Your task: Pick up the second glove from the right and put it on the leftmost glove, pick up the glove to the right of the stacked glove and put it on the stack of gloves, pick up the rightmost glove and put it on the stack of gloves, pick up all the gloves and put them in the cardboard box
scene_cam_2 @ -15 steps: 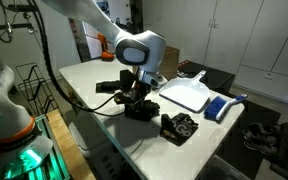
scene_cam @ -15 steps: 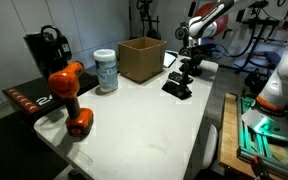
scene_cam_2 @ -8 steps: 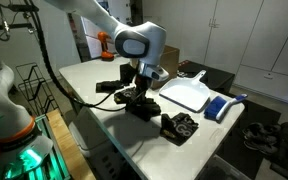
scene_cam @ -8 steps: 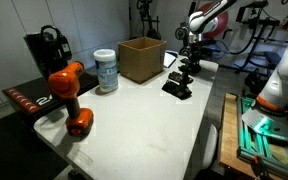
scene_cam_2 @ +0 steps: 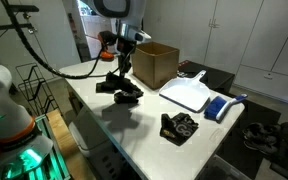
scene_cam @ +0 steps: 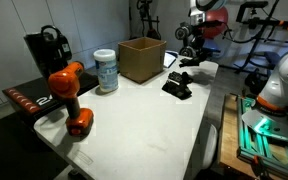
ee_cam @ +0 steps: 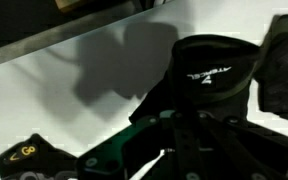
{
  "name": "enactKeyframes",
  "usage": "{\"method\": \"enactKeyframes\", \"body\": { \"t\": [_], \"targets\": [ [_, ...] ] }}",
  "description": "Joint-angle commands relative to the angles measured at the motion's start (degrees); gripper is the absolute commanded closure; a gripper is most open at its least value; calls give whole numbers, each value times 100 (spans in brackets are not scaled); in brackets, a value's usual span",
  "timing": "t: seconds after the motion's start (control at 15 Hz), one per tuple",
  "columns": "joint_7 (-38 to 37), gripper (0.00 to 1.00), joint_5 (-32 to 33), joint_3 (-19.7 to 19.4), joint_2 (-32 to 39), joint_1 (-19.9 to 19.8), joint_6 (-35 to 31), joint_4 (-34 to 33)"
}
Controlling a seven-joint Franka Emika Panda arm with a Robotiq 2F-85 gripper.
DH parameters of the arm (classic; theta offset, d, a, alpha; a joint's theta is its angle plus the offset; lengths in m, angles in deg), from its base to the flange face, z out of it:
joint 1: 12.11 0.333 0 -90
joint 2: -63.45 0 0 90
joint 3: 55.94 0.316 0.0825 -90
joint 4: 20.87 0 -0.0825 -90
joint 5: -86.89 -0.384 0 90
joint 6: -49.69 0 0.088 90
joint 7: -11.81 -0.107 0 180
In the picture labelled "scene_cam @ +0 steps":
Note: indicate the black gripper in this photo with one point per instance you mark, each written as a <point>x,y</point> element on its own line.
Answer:
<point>201,36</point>

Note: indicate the black glove with yellow swoosh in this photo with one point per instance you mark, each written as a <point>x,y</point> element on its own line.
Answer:
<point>188,62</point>

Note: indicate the black fingerless glove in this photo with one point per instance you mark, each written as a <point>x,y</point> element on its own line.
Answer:
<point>179,76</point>

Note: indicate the plain black glove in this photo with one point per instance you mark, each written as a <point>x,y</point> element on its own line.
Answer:
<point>176,90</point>

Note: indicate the brown cardboard box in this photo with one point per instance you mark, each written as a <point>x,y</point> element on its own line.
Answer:
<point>140,61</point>

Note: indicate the blue padded bench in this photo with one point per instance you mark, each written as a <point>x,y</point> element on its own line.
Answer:
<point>214,46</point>

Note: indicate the black exercise machine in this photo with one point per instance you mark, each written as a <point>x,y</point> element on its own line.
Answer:
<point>153,33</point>

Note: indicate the black weight bench rack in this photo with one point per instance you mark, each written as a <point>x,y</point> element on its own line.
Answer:
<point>255,41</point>

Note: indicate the wooden board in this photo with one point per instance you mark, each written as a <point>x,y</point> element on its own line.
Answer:
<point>229,133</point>

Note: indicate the white rounded plastic object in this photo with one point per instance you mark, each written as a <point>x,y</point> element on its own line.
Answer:
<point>210,145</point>

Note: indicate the white wipes canister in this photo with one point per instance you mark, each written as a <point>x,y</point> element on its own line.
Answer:
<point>106,71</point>

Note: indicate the black treadmill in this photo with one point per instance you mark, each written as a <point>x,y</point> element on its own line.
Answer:
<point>34,96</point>

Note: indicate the white cabinet doors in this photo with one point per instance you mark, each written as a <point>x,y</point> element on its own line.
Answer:
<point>17,26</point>

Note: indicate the green-lit aluminium base frame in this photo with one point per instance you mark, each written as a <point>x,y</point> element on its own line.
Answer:
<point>267,150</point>

